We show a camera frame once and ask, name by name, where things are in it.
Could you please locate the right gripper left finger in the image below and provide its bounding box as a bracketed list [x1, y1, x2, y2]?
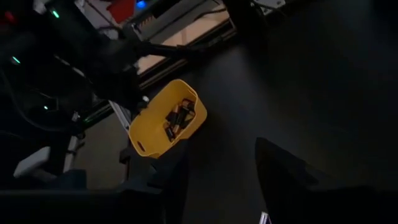
[148, 139, 190, 224]

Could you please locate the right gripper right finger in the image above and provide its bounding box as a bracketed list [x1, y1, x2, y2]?
[254, 136, 320, 224]

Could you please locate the yellow plastic bin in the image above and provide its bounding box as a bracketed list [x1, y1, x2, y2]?
[127, 78, 208, 160]

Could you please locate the dark bulky equipment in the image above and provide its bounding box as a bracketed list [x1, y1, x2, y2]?
[0, 130, 71, 189]

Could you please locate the white plastic block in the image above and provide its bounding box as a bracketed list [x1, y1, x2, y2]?
[13, 146, 52, 179]

